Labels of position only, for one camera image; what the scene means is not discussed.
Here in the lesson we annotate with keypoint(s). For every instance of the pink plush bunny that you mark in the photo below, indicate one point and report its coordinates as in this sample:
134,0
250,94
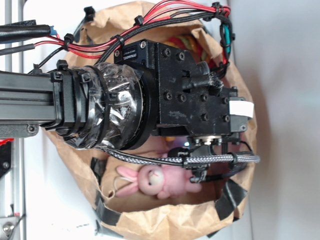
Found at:
163,181

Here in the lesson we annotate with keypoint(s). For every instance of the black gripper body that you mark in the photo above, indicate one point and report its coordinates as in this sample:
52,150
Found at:
179,97

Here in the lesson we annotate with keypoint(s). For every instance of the multicolour rope candy cane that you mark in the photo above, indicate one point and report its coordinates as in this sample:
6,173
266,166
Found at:
189,42

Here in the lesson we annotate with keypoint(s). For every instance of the silver aluminium frame rail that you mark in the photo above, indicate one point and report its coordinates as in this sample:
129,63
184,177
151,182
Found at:
12,183

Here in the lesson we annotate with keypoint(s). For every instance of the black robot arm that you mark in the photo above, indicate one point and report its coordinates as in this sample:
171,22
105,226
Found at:
89,106

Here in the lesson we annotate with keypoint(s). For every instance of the brown paper bag tray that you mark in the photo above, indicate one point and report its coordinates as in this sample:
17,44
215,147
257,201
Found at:
141,217

